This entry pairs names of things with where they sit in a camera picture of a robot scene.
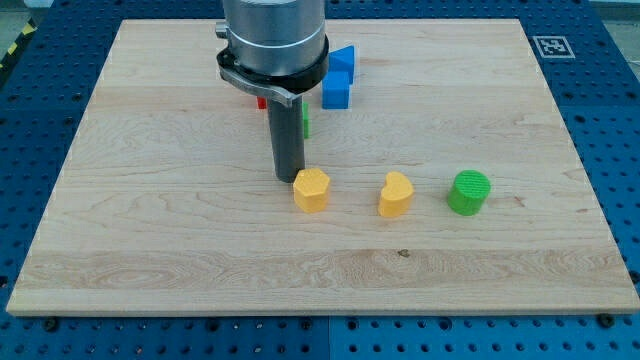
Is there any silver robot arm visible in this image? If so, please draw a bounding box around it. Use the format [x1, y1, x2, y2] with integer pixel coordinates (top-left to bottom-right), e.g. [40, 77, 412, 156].
[215, 0, 329, 107]

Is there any blue cube block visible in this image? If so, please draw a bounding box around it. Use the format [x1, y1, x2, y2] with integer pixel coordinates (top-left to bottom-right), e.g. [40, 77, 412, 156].
[322, 71, 350, 109]

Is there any yellow hexagon block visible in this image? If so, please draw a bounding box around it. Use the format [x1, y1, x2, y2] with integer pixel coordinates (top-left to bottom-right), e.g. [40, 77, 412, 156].
[293, 168, 331, 213]

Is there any green block behind rod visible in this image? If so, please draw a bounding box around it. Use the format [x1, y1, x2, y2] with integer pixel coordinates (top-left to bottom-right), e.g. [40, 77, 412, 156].
[302, 101, 310, 139]

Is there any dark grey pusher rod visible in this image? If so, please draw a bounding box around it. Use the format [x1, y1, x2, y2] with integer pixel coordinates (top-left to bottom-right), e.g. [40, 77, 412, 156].
[267, 98, 305, 183]

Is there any yellow heart block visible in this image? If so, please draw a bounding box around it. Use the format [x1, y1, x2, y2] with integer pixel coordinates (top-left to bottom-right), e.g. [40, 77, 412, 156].
[378, 171, 414, 218]

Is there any blue triangle block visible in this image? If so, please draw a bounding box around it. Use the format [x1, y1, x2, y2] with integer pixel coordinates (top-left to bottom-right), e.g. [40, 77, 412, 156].
[329, 45, 355, 85]

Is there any wooden board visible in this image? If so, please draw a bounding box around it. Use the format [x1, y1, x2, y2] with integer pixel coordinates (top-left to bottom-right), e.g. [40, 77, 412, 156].
[7, 19, 639, 317]

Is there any green cylinder block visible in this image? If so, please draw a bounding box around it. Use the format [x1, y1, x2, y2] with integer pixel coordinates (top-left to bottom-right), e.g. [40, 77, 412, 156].
[447, 170, 491, 216]

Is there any white fiducial marker tag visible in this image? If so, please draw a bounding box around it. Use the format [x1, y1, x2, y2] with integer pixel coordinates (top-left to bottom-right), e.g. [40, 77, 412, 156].
[533, 35, 575, 59]

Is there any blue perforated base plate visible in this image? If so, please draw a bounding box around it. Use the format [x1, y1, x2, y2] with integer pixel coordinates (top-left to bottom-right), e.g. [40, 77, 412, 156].
[1, 0, 639, 359]

